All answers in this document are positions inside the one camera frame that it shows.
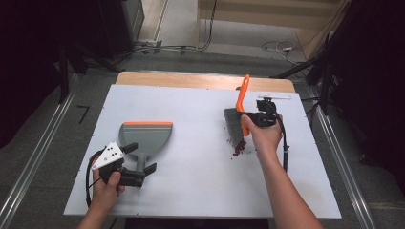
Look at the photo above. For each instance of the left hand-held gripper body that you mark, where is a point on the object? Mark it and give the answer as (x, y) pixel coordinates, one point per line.
(110, 156)

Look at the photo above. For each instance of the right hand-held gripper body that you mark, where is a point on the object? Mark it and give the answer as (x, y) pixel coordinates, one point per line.
(266, 117)

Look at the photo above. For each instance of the grey dustpan with orange edge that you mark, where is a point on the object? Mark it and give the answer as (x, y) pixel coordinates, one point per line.
(146, 140)

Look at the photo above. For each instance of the orange brush with grey bristles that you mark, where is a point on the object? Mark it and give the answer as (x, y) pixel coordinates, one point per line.
(243, 92)

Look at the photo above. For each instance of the pile of red and green beans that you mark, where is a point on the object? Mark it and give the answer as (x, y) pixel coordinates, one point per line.
(239, 148)

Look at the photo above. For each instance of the person's right hand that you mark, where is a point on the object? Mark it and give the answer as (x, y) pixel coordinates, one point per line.
(266, 138)

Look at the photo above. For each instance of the person's left hand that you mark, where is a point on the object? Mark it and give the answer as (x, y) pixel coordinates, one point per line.
(103, 194)

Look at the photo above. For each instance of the black metal stand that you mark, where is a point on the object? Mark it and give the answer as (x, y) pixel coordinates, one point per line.
(63, 73)
(324, 89)

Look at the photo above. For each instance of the light wooden shelf unit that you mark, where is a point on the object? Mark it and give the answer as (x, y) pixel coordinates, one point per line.
(254, 16)

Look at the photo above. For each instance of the grey power strip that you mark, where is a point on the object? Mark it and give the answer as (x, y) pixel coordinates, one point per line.
(151, 43)

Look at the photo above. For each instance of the dark curtain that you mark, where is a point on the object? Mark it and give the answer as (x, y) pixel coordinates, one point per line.
(28, 63)
(372, 79)

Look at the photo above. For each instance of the dark grey cabinet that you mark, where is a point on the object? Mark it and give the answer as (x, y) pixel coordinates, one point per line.
(133, 19)

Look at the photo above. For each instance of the metal floor rail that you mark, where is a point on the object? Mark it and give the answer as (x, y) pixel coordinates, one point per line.
(340, 159)
(35, 159)

